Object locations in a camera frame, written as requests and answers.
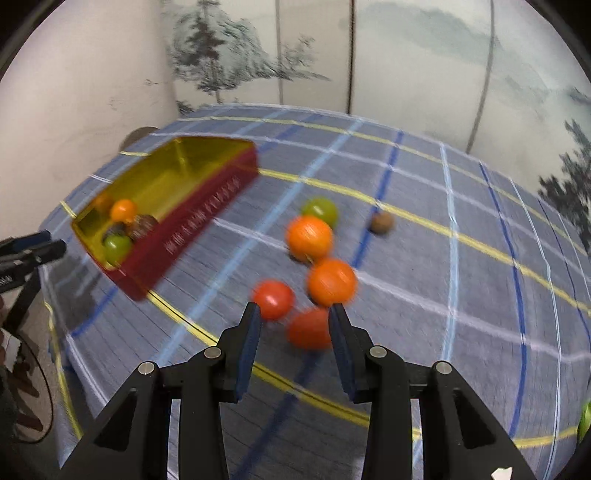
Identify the small green tomato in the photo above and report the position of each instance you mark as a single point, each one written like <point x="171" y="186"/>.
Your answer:
<point x="323" y="208"/>

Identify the small light brown fruit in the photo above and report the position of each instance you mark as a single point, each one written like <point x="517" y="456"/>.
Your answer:
<point x="382" y="223"/>

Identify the orange tangerine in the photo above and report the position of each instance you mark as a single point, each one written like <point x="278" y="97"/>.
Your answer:
<point x="331" y="281"/>
<point x="309" y="237"/>

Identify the yellow-orange tomato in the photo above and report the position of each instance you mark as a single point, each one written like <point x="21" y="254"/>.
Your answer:
<point x="123" y="210"/>

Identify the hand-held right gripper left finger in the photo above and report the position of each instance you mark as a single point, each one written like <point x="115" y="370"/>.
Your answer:
<point x="247" y="350"/>

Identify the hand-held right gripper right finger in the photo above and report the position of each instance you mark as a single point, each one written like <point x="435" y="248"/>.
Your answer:
<point x="344" y="355"/>

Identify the painted folding screen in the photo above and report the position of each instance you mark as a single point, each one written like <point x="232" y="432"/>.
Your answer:
<point x="415" y="69"/>

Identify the large green tomato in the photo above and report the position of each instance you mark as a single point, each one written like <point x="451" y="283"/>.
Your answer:
<point x="116" y="248"/>

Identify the red tomato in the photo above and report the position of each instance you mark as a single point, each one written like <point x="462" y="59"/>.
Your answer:
<point x="273" y="299"/>
<point x="308" y="328"/>

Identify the blue plaid tablecloth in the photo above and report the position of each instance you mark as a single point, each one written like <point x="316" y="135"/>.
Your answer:
<point x="438" y="300"/>

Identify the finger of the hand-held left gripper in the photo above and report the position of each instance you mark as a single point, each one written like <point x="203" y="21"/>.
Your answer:
<point x="27" y="240"/>
<point x="46" y="251"/>

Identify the green plastic packet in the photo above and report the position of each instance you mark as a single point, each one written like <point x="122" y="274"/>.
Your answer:
<point x="585" y="422"/>

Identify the red and gold tin box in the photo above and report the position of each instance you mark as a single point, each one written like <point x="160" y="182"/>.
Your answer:
<point x="198" y="217"/>

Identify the dark brown round fruit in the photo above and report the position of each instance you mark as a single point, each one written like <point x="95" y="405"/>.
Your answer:
<point x="145" y="224"/>
<point x="121" y="229"/>

